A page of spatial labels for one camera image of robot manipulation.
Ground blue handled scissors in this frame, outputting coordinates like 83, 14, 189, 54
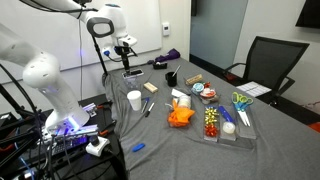
237, 97, 255, 128

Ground black mug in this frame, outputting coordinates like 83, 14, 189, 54
164, 71, 178, 88

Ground silver spoon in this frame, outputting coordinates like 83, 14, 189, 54
172, 64, 182, 78

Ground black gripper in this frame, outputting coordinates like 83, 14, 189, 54
114, 45, 136, 74

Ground blue marker pen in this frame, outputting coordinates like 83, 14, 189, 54
140, 96, 151, 114

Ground white small box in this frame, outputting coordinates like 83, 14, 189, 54
170, 87, 188, 99

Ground light wooden block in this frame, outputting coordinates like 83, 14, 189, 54
143, 81, 159, 94

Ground thin grey hanging cable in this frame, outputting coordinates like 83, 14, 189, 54
77, 19, 84, 101

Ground white paper cup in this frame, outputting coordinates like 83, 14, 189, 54
126, 90, 143, 112

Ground gold gift bow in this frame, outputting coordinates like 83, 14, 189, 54
204, 106, 220, 125

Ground clear plastic container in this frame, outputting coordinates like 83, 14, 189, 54
123, 75, 143, 92

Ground blue tipped camera cable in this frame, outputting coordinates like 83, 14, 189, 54
103, 48, 123, 64

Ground white paper sheet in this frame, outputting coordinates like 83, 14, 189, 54
235, 80, 273, 98

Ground grey tablecloth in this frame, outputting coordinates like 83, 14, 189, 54
103, 57, 320, 180

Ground black office chair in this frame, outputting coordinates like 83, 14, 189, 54
222, 35, 310, 106

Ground white tape roll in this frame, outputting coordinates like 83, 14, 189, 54
177, 94, 193, 110

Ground white wall thermostat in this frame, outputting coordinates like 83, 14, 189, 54
161, 21, 171, 37

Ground wooden stamp block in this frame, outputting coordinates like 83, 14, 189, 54
185, 73, 204, 86

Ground clear plastic tray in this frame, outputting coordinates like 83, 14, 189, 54
234, 106, 258, 140
184, 74, 221, 105
203, 104, 221, 143
218, 104, 238, 142

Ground white wall board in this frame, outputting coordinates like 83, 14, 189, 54
0, 0, 163, 84

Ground orange cloth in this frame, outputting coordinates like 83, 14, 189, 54
167, 99, 196, 128

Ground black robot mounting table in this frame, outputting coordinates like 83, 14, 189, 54
0, 93, 128, 180

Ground green handled scissors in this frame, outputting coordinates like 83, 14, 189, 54
231, 91, 249, 127

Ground red white ribbon roll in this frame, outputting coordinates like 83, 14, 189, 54
199, 87, 218, 100

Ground white emergency stop box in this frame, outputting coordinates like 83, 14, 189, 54
85, 135, 111, 158

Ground black tripod stand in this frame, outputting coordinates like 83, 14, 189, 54
90, 34, 109, 77

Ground purple cloth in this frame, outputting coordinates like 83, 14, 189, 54
147, 48, 182, 65

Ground blue marker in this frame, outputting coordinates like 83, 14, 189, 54
131, 142, 146, 153

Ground blue tube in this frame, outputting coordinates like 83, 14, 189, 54
217, 105, 236, 125

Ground blue round tin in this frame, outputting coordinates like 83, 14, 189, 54
191, 82, 205, 95

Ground black marker pen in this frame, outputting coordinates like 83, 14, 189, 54
144, 102, 156, 118

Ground black wall television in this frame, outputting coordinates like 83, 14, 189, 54
295, 0, 320, 29

